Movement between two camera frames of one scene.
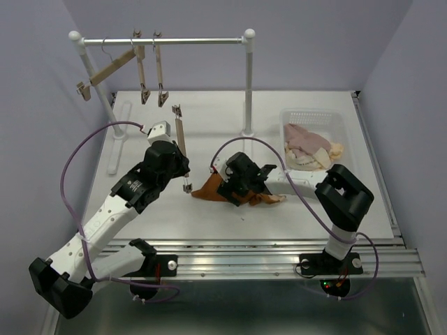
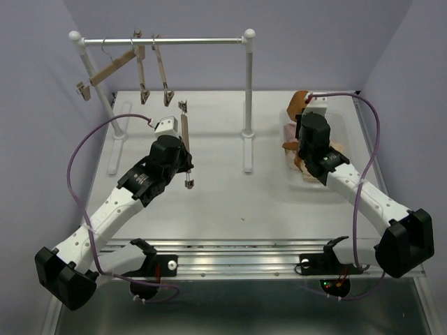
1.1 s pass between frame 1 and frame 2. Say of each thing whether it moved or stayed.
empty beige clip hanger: stayed
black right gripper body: moved
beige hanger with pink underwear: moved
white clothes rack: stayed
